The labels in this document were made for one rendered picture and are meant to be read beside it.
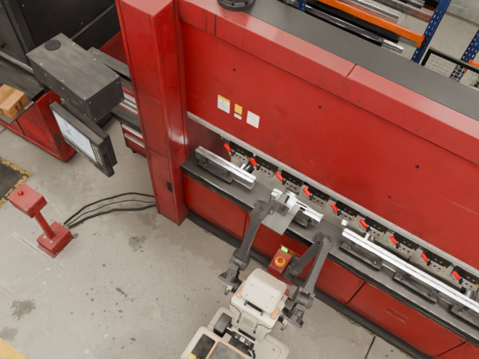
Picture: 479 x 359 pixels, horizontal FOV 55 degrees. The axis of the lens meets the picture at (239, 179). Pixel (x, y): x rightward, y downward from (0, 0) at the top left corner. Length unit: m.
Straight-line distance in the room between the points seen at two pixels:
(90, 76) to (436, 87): 1.75
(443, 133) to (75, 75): 1.87
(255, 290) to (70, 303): 1.97
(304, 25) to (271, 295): 1.41
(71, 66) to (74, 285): 2.06
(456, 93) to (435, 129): 0.21
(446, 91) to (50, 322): 3.29
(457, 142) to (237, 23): 1.16
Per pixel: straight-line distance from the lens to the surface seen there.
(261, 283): 2.57
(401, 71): 2.31
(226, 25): 2.41
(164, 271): 4.08
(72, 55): 2.80
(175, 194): 3.74
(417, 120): 2.21
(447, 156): 2.33
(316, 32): 2.38
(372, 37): 4.36
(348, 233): 3.27
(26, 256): 4.41
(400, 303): 3.42
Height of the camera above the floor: 3.79
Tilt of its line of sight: 58 degrees down
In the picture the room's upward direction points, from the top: 6 degrees clockwise
